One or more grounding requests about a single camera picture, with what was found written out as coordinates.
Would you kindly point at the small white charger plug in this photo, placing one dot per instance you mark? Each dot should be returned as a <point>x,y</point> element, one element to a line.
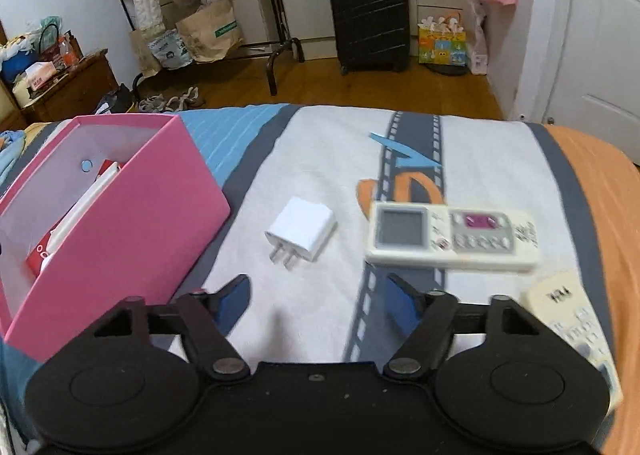
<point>300,231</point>

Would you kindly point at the road pattern bed blanket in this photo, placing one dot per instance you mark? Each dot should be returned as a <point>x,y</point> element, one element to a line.
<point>582,192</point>

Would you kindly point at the brown paper bag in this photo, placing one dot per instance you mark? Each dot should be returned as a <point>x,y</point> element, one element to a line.
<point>211,33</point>

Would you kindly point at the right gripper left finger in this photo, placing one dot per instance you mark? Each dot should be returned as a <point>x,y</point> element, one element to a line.
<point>207,320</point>

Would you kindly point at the wooden nightstand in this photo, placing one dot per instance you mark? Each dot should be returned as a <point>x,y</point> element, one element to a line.
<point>76,93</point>

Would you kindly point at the black suitcase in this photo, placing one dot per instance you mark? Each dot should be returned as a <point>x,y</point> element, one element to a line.
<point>372,35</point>

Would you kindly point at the black clothes rack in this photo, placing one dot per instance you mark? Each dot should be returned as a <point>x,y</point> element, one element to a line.
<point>280,25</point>

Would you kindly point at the white door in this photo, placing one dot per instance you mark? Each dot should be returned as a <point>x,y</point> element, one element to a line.
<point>581,69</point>

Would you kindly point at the colourful gift bag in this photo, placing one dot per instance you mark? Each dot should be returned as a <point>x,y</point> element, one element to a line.
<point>442,41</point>

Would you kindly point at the cream TCL remote control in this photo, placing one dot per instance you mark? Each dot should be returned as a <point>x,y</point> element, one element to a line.
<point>561,303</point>

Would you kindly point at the large white AC remote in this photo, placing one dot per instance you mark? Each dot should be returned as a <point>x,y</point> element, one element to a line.
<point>446,237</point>

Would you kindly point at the red patterned paper liner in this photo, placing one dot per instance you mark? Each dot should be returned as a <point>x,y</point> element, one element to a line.
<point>42,252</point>

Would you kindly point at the pink storage box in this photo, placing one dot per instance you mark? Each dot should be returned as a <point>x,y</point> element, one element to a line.
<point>139,237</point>

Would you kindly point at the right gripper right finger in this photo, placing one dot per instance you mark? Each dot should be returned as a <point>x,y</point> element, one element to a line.
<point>427,321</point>

